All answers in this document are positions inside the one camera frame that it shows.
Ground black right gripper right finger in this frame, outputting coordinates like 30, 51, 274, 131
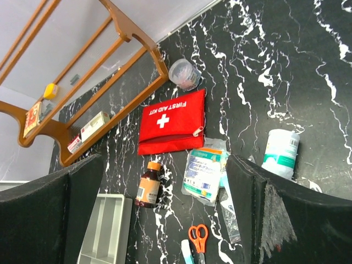
226, 155, 351, 263

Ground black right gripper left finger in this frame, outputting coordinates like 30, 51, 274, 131
1, 154, 104, 263

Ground white gauze packet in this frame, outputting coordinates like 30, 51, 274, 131
181, 148, 229, 207

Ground red first aid pouch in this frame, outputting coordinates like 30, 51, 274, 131
137, 89, 206, 156

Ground red white medicine box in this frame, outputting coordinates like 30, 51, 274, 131
67, 134, 83, 153

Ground white green medicine box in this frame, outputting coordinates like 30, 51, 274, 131
80, 111, 110, 142

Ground brown medicine bottle orange cap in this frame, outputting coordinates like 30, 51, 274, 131
135, 162, 161, 208

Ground grey plastic tray insert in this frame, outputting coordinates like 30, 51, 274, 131
77, 194, 133, 264

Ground white blue bandage roll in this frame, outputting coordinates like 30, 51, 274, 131
261, 129, 300, 180

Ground wooden shelf rack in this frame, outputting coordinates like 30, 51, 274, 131
1, 1, 168, 166

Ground orange small scissors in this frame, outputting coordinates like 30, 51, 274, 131
188, 224, 208, 254

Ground white teal tube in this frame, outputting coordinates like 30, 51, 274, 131
181, 239, 195, 264

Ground orange patterned box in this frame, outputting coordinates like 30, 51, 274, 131
23, 101, 42, 138

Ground yellow small box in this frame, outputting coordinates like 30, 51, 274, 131
43, 83, 59, 100

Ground clear round plastic container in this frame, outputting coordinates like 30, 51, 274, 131
168, 58, 201, 91

